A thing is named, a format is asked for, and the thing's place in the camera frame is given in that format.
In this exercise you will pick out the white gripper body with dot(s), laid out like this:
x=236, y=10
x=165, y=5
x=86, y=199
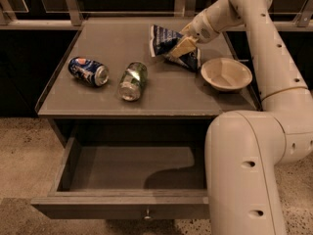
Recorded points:
x=201, y=29

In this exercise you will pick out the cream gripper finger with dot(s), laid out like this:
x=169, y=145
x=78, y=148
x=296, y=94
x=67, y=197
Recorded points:
x=186, y=31
x=185, y=45

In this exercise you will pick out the blue chip bag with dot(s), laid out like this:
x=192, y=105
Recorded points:
x=163, y=40

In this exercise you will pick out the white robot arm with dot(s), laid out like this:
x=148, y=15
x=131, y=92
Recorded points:
x=242, y=147

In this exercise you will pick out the grey drawer cabinet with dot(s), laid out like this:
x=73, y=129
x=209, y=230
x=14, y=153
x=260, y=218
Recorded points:
x=110, y=72

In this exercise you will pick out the open grey top drawer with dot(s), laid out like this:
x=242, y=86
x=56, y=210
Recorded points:
x=108, y=178

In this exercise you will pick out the metal drawer knob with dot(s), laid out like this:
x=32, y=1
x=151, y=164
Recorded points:
x=147, y=215

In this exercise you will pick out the white bowl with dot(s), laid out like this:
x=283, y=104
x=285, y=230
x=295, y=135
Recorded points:
x=225, y=74

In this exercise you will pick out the green soda can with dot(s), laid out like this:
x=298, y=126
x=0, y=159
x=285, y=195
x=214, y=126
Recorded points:
x=133, y=82

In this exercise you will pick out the blue soda can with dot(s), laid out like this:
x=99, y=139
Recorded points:
x=90, y=71

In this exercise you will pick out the metal railing frame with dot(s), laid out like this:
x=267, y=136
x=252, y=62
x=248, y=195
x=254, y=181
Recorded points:
x=73, y=14

